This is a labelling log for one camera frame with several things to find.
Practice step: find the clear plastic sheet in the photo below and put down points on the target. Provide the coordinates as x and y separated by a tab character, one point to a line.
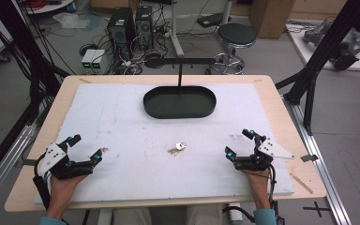
73	21

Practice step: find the silver key bunch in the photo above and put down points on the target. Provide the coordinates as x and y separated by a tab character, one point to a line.
178	146

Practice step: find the black metal frame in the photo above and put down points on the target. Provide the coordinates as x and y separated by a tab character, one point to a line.
25	47
325	47

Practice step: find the large black computer tower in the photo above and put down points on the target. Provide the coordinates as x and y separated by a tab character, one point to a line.
120	29

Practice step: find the thin wooden stick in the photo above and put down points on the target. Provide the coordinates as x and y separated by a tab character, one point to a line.
301	183

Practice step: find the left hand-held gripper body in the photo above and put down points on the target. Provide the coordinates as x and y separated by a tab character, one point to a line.
52	157

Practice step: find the white foam board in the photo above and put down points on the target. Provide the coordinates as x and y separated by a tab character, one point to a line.
137	178

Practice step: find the person's leg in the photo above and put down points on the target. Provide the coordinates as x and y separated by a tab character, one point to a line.
132	217
203	215

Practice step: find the person's left hand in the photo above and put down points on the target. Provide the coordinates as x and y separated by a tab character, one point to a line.
63	189

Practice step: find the white power supply unit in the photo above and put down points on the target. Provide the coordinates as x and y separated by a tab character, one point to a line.
88	58
98	58

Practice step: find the grey tape piece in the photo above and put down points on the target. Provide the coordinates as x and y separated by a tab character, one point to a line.
309	157
28	162

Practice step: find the narrow black computer tower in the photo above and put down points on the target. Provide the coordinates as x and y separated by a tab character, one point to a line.
143	26

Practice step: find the white round table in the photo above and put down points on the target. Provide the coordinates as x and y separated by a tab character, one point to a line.
48	7

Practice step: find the flat black device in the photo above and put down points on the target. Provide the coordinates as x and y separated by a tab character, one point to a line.
211	20

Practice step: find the black key rack with tray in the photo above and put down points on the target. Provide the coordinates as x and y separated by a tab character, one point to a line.
179	104

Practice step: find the grey and black robot equipment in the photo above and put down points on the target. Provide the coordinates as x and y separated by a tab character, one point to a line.
347	47

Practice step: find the white desk leg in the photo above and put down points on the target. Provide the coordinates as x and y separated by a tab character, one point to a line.
175	28

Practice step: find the person's right leg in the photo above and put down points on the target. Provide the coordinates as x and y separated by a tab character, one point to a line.
203	215

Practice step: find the white platform board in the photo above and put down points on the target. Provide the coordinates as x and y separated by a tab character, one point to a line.
306	53

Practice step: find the black round stool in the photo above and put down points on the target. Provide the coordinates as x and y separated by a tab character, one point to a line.
236	33

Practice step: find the person's right hand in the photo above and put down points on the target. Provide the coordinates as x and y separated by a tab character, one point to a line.
258	184

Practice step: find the person's left leg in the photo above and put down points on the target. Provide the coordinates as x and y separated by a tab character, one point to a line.
132	217

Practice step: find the brown cardboard box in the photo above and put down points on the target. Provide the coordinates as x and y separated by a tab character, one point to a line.
270	17

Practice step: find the aluminium rail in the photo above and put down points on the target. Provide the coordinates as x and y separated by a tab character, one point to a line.
322	175
3	170

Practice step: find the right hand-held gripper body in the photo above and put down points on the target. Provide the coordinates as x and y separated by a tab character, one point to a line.
273	149

